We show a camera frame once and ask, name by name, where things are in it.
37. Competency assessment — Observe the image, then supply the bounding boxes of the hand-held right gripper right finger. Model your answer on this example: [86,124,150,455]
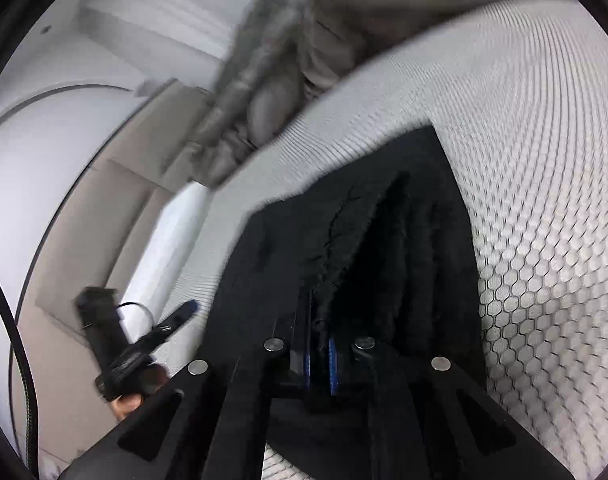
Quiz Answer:
[326,335,577,480]

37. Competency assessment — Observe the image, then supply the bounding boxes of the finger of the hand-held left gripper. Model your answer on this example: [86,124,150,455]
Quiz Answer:
[134,299,201,357]

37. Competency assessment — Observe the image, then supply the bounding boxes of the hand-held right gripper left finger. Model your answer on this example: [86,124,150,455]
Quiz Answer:
[59,290,317,480]

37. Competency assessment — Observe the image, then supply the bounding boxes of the black pants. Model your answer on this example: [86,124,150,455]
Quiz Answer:
[196,125,490,480]

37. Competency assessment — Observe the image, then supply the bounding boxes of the person's left hand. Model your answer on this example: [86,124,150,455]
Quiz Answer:
[111,362,172,422]

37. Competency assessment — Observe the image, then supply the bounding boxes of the grey blanket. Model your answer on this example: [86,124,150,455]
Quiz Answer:
[189,0,575,191]

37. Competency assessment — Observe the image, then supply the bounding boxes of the white honeycomb bed sheet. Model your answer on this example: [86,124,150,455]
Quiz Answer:
[174,0,608,480]

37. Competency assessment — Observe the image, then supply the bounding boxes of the white bed frame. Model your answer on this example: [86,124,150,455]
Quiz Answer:
[116,180,220,346]

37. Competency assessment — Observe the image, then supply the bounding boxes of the black cable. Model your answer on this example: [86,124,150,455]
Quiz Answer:
[0,259,40,480]

